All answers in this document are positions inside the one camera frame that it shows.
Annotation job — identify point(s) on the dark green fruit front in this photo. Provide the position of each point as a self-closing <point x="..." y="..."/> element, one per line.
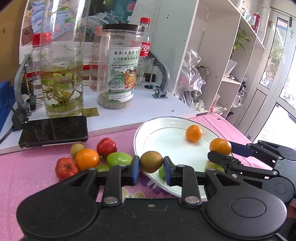
<point x="161" y="173"/>

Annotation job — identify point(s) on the bedding poster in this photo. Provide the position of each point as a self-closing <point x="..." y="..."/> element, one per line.
<point x="100" y="13"/>

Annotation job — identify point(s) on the dark green round fruit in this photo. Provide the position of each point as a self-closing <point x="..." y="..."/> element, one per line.
<point x="102" y="168"/>

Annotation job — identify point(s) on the red ribbed tomato fruit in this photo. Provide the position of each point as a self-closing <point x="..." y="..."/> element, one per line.
<point x="65" y="168"/>

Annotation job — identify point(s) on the pinkish clear jar behind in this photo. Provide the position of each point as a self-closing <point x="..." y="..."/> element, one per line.
<point x="95" y="58"/>

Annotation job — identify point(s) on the large orange front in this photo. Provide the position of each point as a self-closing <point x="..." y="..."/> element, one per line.
<point x="194" y="133"/>

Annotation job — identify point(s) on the green oval fruit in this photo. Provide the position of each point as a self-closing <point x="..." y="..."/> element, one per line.
<point x="118" y="158"/>

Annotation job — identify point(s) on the white shelf unit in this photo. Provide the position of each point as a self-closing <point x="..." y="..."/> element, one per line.
<point x="210" y="29"/>

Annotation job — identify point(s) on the brown longan fruit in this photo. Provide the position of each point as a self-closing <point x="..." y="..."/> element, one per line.
<point x="151" y="161"/>

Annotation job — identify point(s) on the labelled clear plastic jar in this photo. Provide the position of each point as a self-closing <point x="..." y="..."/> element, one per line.
<point x="118" y="58"/>

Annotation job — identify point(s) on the green plant on shelf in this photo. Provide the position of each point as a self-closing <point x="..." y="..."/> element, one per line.
<point x="240" y="40"/>

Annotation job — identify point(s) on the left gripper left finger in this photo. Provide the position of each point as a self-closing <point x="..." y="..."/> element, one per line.
<point x="114" y="179"/>

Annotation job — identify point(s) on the blue box device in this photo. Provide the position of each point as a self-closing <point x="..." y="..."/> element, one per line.
<point x="7" y="99"/>

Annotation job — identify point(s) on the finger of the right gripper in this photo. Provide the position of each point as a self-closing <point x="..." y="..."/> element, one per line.
<point x="249" y="148"/>
<point x="231" y="165"/>

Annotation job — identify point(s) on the pink floral tablecloth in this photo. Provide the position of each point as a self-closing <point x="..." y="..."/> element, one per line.
<point x="27" y="172"/>

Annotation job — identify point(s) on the red can on shelf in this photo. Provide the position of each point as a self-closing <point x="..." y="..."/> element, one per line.
<point x="255" y="21"/>

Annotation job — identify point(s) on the yellowish longan fruit back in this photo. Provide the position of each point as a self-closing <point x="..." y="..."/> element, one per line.
<point x="75" y="149"/>

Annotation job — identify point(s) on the glass vase with plant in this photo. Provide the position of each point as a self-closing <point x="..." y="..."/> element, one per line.
<point x="61" y="56"/>

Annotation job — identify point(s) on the crumpled plastic bag shelf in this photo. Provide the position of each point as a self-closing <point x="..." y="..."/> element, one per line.
<point x="190" y="82"/>

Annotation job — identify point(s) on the gold sticker square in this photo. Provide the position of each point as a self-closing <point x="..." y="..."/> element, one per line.
<point x="90" y="112"/>

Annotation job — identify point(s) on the white raised board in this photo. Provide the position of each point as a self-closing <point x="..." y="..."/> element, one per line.
<point x="143" y="108"/>

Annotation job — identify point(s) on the cola bottle red label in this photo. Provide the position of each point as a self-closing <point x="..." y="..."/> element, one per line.
<point x="144" y="51"/>

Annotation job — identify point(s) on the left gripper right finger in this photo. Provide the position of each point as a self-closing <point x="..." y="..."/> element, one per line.
<point x="185" y="177"/>

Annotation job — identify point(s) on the grey left bracket stand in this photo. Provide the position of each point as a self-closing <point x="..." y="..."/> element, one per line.
<point x="24" y="93"/>

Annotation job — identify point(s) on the orange mandarin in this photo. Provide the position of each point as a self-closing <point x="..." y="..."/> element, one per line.
<point x="220" y="145"/>

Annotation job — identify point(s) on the red apple-like fruit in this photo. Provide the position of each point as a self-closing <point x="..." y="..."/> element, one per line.
<point x="105" y="147"/>

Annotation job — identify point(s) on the large light green fruit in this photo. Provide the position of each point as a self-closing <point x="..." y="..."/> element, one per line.
<point x="211" y="165"/>

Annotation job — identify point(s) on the cardboard box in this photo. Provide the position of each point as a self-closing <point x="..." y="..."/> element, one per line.
<point x="11" y="21"/>

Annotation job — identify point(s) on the red cap clear bottle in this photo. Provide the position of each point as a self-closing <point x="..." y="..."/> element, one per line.
<point x="37" y="67"/>

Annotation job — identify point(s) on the white round plate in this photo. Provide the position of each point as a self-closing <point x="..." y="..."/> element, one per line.
<point x="167" y="136"/>

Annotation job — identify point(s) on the black smartphone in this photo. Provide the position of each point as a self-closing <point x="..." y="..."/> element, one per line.
<point x="54" y="131"/>

